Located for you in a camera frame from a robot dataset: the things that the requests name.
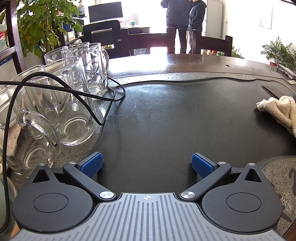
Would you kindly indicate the dark wooden desk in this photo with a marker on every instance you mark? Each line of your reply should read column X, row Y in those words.
column 138, row 30

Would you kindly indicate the black computer monitor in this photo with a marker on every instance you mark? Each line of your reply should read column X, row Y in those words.
column 105, row 12

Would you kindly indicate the large middle glass mug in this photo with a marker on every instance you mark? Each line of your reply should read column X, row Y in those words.
column 76, row 125

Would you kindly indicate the dark storage shelf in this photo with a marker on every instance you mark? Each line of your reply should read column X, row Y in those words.
column 70, row 34

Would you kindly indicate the silver refrigerator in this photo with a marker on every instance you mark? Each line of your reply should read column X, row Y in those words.
column 214, row 18

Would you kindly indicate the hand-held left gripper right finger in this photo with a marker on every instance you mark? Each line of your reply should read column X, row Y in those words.
column 201, row 165

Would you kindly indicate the green palm plant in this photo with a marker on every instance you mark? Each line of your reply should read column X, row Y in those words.
column 278, row 53

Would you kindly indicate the large leafy potted tree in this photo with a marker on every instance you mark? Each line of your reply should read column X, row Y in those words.
column 44, row 25

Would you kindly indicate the small green potted plant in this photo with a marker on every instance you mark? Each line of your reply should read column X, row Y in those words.
column 236, row 52

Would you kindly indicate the cream terry towel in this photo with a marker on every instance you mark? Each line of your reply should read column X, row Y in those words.
column 282, row 109

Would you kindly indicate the grey stone tea tray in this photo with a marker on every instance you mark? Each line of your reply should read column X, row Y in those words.
column 173, row 115

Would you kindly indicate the hand sanitizer bottle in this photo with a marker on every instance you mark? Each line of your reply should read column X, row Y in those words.
column 132, row 22

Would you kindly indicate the grey folded cloth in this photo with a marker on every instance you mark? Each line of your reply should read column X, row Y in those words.
column 288, row 71

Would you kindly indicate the dark wooden chair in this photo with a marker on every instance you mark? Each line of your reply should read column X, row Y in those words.
column 148, row 40
column 15, row 34
column 212, row 44

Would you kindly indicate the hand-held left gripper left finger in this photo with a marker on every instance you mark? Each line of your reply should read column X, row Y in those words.
column 92, row 164

